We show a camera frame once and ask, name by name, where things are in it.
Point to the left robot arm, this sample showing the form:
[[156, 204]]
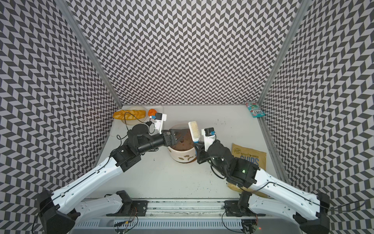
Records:
[[61, 210]]

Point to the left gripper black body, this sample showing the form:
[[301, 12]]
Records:
[[167, 143]]

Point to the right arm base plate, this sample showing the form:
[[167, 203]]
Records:
[[233, 209]]

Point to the teal snack packet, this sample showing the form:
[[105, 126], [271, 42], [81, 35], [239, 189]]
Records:
[[255, 109]]

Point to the aluminium front rail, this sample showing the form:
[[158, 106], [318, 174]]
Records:
[[186, 216]]

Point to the white cutting board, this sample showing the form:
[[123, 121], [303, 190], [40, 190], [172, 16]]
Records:
[[119, 128]]

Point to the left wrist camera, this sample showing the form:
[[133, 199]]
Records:
[[159, 119]]

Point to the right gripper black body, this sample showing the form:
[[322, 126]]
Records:
[[204, 158]]

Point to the white ceramic pot with mud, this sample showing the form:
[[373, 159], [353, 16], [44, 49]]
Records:
[[185, 145]]

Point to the baguette bread loaf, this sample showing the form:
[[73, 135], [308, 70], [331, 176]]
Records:
[[129, 115]]

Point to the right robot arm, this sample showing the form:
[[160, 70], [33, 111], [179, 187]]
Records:
[[308, 210]]

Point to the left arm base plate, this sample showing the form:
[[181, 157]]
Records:
[[136, 207]]

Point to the orange mandarin fruit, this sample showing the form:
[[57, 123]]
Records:
[[152, 113]]

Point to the yellow chips bag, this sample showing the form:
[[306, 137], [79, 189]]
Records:
[[251, 155]]

